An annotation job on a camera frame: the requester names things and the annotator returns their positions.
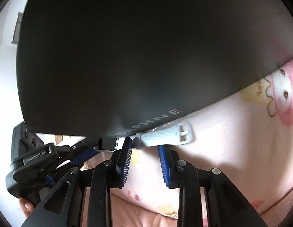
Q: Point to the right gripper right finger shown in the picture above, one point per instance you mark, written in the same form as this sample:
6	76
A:
225	204

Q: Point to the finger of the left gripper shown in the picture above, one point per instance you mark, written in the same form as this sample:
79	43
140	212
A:
75	155

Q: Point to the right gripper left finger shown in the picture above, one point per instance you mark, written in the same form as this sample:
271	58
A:
63	205

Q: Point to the person left hand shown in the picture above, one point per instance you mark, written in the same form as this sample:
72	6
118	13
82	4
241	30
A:
26	207

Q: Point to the pink cartoon bed blanket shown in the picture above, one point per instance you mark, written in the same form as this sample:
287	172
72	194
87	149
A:
249	136

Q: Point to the black cardboard shoe box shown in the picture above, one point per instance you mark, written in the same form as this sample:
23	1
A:
117	67

